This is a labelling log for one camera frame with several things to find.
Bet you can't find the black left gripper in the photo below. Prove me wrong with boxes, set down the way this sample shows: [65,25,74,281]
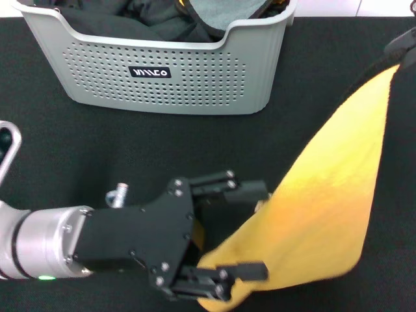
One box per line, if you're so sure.
[73,177,270,302]

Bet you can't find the yellow towel with black trim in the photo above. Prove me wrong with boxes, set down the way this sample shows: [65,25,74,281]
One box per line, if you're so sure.
[191,63,402,312]

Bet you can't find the grey perforated storage basket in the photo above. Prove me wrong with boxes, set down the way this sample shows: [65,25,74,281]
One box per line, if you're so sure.
[9,0,298,116]

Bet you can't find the black tablecloth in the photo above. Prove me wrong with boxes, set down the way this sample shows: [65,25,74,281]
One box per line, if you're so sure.
[0,14,416,312]

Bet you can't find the grey towel with black trim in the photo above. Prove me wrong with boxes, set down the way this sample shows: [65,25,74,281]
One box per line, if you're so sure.
[177,0,291,42]

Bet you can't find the silver wrist plug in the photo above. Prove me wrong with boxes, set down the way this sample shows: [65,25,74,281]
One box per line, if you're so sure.
[105,183,129,209]

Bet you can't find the black cloth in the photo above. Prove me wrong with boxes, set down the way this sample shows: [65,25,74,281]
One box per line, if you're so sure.
[53,0,215,42]

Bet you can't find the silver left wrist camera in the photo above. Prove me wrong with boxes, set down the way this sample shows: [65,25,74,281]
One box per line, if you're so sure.
[0,120,23,196]

